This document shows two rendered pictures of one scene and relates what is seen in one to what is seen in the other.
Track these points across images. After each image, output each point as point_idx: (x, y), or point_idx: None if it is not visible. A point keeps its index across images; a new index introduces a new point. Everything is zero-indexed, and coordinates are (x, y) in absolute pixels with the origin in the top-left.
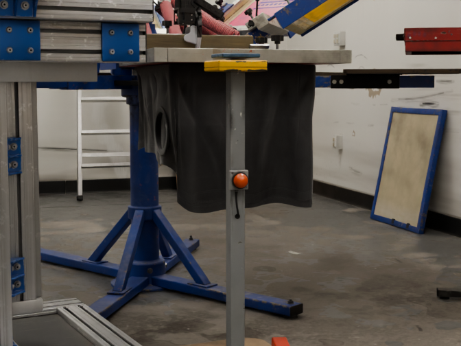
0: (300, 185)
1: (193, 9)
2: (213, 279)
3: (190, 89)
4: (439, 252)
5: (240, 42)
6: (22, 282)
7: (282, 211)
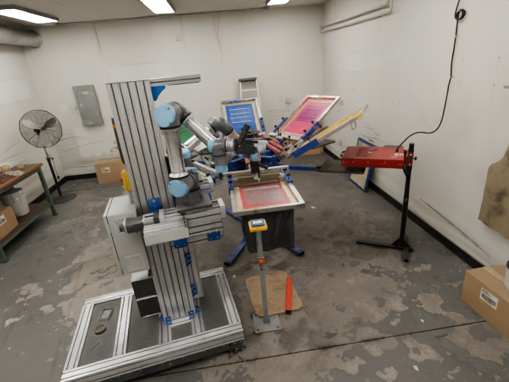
0: (290, 241)
1: (256, 168)
2: None
3: (248, 217)
4: (367, 207)
5: (274, 176)
6: (196, 290)
7: (316, 173)
